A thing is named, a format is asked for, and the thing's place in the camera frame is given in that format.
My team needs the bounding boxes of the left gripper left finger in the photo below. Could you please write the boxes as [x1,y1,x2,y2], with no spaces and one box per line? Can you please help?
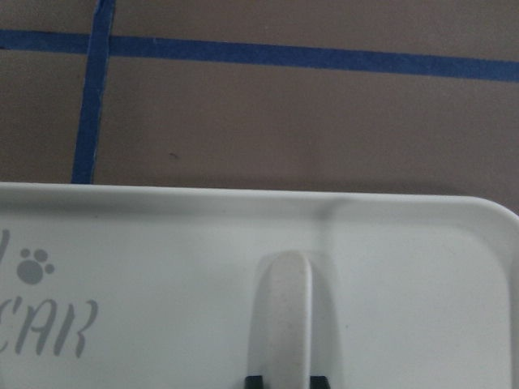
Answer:
[243,375,263,389]

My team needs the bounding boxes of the white plastic spoon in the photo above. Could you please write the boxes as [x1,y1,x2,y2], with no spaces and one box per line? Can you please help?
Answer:
[247,250,313,388]

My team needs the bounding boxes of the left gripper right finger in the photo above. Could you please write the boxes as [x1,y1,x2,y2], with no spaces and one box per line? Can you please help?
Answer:
[310,375,330,389]

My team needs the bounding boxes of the white bear tray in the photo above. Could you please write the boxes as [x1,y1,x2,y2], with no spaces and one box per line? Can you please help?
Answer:
[1,183,518,388]

